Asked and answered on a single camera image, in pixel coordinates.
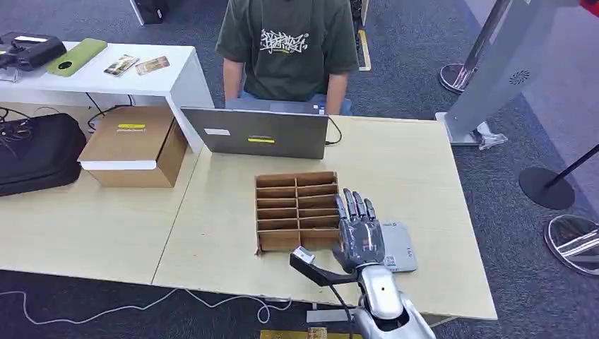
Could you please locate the brown cardboard box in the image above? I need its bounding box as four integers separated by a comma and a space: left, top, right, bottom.
77, 106, 189, 189

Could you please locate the black cable under shelf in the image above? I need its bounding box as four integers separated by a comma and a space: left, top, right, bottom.
85, 93, 135, 132

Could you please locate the grey laptop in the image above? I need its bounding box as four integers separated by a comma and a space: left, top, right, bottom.
181, 98, 330, 160

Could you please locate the white shelf table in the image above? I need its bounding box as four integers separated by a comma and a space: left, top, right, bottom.
0, 41, 215, 155

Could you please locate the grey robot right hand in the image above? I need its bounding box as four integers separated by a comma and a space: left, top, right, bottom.
331, 188, 386, 275

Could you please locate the white floor cable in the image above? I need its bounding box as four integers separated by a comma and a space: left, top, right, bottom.
0, 287, 292, 326

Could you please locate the chrome stanchion base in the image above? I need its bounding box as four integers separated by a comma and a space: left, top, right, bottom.
543, 214, 599, 278

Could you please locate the grey kiosk stand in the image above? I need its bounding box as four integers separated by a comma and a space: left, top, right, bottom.
435, 0, 581, 148

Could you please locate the black cabinet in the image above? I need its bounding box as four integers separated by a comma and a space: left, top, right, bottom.
130, 0, 170, 26

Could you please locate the clear plastic wrap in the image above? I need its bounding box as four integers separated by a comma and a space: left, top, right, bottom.
473, 130, 509, 151

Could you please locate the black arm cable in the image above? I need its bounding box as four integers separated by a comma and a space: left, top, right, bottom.
327, 284, 357, 339

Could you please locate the black bag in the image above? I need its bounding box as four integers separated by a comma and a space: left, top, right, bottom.
0, 113, 88, 198

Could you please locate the black laptop cable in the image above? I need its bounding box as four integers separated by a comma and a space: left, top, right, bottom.
325, 116, 343, 147

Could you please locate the person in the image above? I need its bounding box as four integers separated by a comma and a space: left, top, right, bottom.
215, 0, 360, 117

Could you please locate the chrome stanchion with pole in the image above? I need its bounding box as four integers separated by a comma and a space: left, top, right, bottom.
438, 0, 512, 95

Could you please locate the black cable bundle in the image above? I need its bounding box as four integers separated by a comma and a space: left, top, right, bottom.
0, 106, 35, 143

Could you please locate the green phone case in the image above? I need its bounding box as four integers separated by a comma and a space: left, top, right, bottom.
46, 38, 109, 78

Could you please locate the yellow floor tape strip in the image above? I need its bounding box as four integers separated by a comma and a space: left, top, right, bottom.
356, 0, 372, 72

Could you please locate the dark printed card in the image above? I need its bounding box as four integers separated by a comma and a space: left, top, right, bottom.
103, 54, 141, 78

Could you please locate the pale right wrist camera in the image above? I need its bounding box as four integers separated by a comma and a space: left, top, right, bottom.
289, 246, 362, 287

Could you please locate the tan printed card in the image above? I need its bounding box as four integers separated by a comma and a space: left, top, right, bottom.
135, 55, 171, 77

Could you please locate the grey flat card reader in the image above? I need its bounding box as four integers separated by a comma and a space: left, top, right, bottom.
379, 221, 419, 274

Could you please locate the wooden slotted card box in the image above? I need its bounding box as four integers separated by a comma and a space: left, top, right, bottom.
254, 171, 341, 256

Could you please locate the black stanchion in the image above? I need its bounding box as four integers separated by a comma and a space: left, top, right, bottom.
518, 143, 599, 211

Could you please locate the black device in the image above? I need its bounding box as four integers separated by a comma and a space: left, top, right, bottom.
0, 31, 68, 73

